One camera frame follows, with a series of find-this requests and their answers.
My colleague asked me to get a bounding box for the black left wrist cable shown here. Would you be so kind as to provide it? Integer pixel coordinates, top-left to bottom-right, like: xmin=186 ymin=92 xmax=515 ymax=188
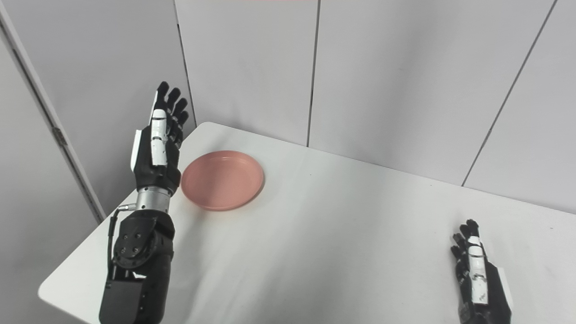
xmin=106 ymin=205 xmax=136 ymax=275

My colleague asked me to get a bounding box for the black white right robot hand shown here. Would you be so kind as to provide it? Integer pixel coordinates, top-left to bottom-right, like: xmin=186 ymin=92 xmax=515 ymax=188
xmin=450 ymin=219 xmax=513 ymax=324

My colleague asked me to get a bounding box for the pink plastic plate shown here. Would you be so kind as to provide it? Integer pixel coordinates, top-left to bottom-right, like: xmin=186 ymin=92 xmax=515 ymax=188
xmin=181 ymin=150 xmax=265 ymax=212

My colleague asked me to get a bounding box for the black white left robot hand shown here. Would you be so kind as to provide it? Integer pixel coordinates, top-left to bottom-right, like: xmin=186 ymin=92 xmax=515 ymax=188
xmin=130 ymin=81 xmax=189 ymax=195

